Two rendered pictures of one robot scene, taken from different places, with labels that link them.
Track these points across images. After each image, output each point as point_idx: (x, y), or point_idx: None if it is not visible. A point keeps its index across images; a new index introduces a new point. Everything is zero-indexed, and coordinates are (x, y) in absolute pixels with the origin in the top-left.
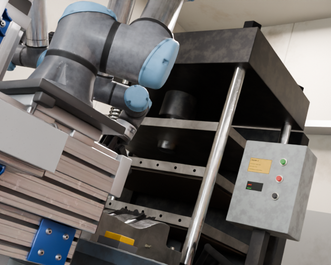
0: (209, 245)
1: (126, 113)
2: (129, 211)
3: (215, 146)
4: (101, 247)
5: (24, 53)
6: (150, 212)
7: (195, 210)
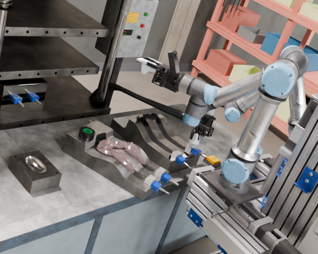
0: (131, 92)
1: (221, 107)
2: (144, 118)
3: (124, 21)
4: (216, 169)
5: (208, 111)
6: (62, 72)
7: (110, 67)
